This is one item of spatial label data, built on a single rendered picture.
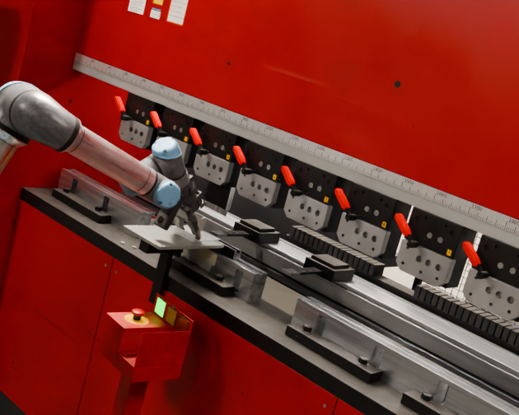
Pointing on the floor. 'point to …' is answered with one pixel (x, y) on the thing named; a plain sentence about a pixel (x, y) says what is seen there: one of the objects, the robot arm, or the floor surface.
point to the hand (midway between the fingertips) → (189, 235)
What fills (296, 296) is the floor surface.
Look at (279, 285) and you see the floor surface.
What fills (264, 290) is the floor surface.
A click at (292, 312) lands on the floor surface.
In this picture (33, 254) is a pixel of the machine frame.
